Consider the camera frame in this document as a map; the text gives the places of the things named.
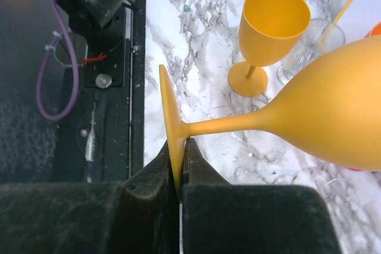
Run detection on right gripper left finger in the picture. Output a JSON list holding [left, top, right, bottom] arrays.
[[1, 145, 180, 253]]

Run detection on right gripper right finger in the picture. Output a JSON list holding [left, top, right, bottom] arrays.
[[182, 139, 341, 253]]

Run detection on yellow wine glass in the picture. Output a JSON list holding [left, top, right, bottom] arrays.
[[159, 36, 380, 192], [227, 0, 311, 97]]

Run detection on clear wine glass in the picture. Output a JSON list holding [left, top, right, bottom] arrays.
[[277, 18, 346, 85]]

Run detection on orange plastic wine glass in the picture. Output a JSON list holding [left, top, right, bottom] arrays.
[[365, 22, 381, 37]]

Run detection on yellow framed whiteboard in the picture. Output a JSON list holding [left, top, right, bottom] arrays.
[[317, 0, 354, 52]]

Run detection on black front mounting rail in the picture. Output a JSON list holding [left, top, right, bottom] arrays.
[[51, 0, 146, 182]]

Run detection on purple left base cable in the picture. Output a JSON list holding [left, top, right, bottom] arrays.
[[35, 0, 80, 121]]

